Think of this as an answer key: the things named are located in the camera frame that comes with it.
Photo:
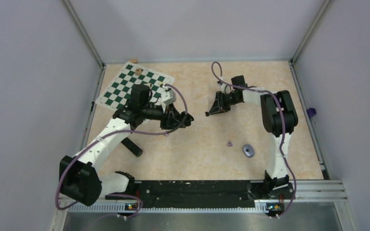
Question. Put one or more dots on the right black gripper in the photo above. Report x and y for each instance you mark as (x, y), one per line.
(218, 106)

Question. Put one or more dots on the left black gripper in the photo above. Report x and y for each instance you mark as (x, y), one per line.
(171, 118)

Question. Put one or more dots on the black earbud charging case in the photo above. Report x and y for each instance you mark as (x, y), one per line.
(188, 120)

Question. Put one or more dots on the grey purple charging case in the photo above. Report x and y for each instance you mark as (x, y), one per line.
(248, 150)

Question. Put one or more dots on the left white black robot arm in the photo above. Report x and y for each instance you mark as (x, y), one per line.
(78, 174)

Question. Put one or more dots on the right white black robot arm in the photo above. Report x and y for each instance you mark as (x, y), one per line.
(279, 120)

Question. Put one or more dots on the black cuboid bar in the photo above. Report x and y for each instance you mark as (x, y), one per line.
(132, 147)

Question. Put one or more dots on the wooden chess piece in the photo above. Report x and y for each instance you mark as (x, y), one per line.
(138, 71)

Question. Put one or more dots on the green white chessboard mat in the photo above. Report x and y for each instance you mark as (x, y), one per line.
(118, 92)

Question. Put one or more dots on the purple object at edge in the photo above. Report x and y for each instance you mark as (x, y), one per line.
(311, 112)

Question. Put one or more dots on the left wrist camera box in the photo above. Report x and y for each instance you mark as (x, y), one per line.
(168, 96)

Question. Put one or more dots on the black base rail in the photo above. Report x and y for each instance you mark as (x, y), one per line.
(205, 193)

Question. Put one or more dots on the white perforated cable duct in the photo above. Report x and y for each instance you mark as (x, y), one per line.
(120, 207)

